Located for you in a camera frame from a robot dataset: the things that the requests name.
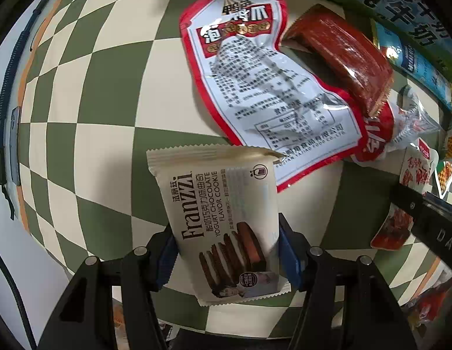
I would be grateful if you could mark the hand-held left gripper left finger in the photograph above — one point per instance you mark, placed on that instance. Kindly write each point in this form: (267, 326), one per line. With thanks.
(166, 262)

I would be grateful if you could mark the small red white snack packet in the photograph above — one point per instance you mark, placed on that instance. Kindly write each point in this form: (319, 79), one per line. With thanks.
(417, 171)

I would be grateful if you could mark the clear red white snack packet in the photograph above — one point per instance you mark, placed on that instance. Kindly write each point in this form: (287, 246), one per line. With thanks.
(379, 138)

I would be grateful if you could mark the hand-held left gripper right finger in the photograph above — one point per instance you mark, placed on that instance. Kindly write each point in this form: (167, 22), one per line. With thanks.
(289, 259)

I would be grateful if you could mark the small grey blue device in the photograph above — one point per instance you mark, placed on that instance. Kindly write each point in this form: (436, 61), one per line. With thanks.
(13, 142)

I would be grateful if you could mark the dark red snack bar packet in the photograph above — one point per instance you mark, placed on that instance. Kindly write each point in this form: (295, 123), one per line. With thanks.
(339, 51)

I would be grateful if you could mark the red orange snack packet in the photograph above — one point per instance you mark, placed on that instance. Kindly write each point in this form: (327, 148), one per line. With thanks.
(430, 306)

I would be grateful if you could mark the green white checkered tablecloth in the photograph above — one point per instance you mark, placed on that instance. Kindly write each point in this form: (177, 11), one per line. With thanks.
(102, 116)

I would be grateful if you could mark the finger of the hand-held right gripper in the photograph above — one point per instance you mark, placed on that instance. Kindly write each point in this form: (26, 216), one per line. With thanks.
(406, 200)

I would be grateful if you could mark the large red white snack packet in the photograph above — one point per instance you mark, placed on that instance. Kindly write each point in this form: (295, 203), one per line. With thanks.
(247, 80)

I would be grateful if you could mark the printed cardboard box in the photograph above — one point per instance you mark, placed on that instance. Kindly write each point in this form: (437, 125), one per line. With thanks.
(393, 3)

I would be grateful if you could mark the white chocolate cookie packet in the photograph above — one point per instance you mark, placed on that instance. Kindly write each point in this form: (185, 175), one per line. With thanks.
(218, 226)

